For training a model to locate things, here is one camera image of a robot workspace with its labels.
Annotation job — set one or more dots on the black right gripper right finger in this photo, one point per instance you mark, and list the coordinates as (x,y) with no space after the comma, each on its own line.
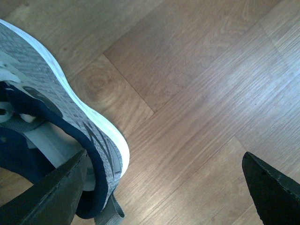
(276,196)

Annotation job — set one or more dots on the grey knit sneaker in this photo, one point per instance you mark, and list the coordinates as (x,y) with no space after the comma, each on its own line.
(43,123)

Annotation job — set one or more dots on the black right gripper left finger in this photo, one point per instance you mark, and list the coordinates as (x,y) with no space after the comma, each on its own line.
(53,200)

